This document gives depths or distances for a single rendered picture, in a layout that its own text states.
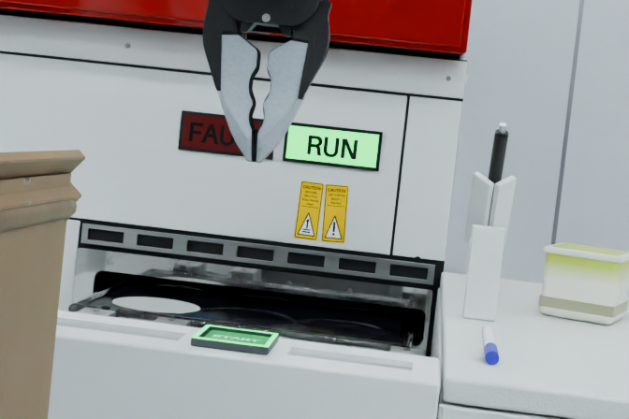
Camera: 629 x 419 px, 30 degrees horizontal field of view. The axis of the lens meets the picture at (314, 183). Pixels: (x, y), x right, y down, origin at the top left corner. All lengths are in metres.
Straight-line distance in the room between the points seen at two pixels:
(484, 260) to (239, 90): 0.33
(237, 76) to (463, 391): 0.27
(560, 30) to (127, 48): 1.64
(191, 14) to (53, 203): 0.88
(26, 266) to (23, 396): 0.06
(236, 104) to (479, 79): 2.09
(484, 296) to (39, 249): 0.61
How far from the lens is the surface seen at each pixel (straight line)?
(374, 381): 0.81
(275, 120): 0.84
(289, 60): 0.84
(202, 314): 1.33
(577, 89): 2.93
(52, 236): 0.56
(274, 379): 0.82
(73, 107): 1.49
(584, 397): 0.82
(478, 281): 1.08
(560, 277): 1.16
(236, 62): 0.84
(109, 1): 1.43
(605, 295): 1.15
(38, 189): 0.53
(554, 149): 2.92
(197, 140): 1.45
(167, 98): 1.46
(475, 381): 0.82
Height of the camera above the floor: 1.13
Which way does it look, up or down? 3 degrees down
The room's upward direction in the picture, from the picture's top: 6 degrees clockwise
